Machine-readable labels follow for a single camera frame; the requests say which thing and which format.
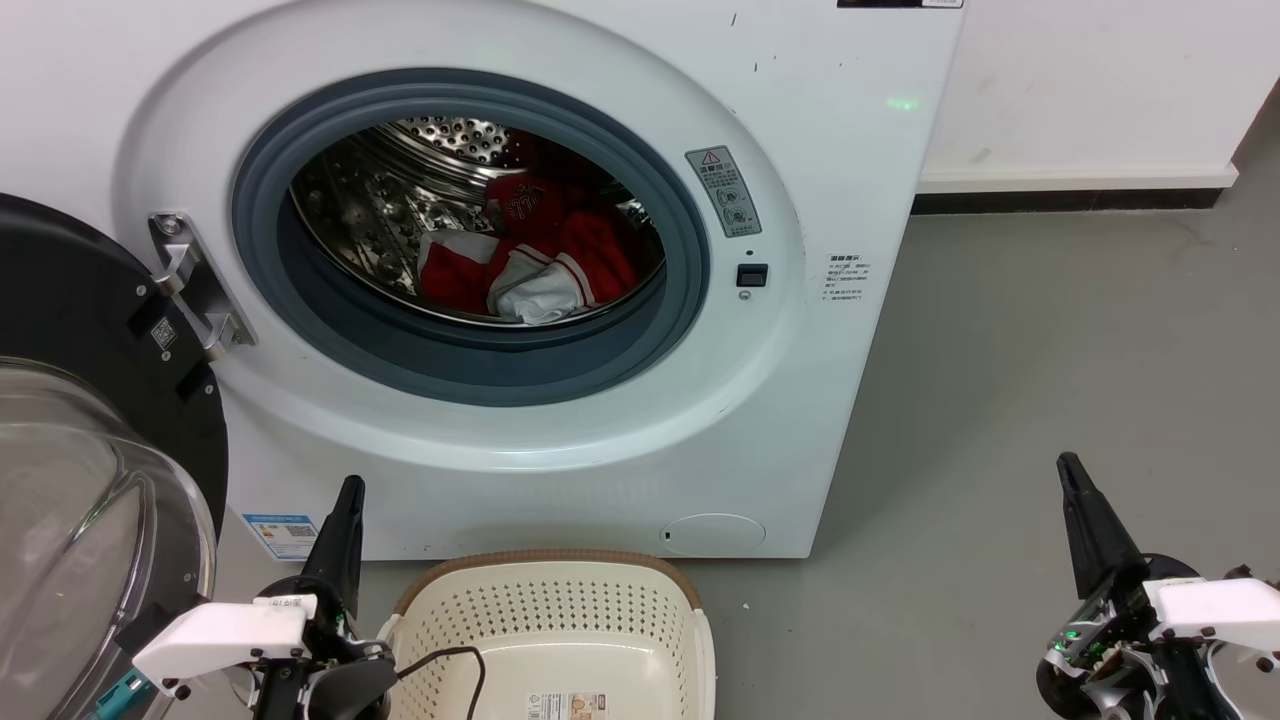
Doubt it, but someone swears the silver metal door hinge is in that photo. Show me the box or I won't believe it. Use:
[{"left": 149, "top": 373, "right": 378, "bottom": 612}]
[{"left": 148, "top": 212, "right": 257, "bottom": 361}]

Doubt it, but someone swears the stainless steel washing machine drum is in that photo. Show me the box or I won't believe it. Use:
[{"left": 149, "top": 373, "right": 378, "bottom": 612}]
[{"left": 289, "top": 116, "right": 668, "bottom": 327}]

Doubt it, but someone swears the white printed label sticker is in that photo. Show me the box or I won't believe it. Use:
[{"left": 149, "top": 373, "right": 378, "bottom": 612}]
[{"left": 527, "top": 692, "right": 608, "bottom": 720}]

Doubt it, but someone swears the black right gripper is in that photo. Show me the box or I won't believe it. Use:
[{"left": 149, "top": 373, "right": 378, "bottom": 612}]
[{"left": 1036, "top": 453, "right": 1241, "bottom": 720}]

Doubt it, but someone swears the cream perforated laundry basket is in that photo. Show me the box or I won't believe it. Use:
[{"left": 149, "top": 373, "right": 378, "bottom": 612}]
[{"left": 378, "top": 549, "right": 717, "bottom": 720}]

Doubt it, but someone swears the black skirting strip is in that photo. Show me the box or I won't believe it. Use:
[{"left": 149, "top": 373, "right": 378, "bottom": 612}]
[{"left": 911, "top": 187, "right": 1226, "bottom": 215}]

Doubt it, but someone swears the black washer door with glass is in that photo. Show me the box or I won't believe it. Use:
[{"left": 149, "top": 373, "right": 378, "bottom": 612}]
[{"left": 0, "top": 192, "right": 230, "bottom": 720}]

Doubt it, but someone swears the white front-load washing machine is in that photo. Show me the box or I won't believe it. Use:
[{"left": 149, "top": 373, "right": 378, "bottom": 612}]
[{"left": 0, "top": 0, "right": 967, "bottom": 561}]

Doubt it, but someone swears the small printed text label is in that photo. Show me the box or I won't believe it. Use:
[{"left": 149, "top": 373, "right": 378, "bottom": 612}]
[{"left": 824, "top": 252, "right": 872, "bottom": 303}]

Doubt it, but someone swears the red and white garment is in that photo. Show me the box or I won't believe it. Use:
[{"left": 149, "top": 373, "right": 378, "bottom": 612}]
[{"left": 416, "top": 172, "right": 641, "bottom": 325}]

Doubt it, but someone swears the blue energy rating label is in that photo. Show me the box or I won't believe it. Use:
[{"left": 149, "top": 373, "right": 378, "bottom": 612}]
[{"left": 242, "top": 513, "right": 321, "bottom": 561}]

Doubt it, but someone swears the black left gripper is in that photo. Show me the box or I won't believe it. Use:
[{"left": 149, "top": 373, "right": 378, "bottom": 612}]
[{"left": 250, "top": 476, "right": 398, "bottom": 720}]

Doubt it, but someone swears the grey rubber door gasket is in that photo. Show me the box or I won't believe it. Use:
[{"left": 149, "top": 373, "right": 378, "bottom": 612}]
[{"left": 231, "top": 67, "right": 712, "bottom": 408}]

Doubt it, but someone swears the round white filter cover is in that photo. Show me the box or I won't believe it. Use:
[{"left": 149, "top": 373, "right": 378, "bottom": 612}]
[{"left": 660, "top": 513, "right": 767, "bottom": 558}]

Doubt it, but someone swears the thin black cable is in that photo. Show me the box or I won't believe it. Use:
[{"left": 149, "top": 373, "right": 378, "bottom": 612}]
[{"left": 395, "top": 646, "right": 488, "bottom": 720}]

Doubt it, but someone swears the grey warning sticker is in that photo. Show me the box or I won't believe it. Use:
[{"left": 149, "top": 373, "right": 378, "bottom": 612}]
[{"left": 685, "top": 146, "right": 763, "bottom": 239}]

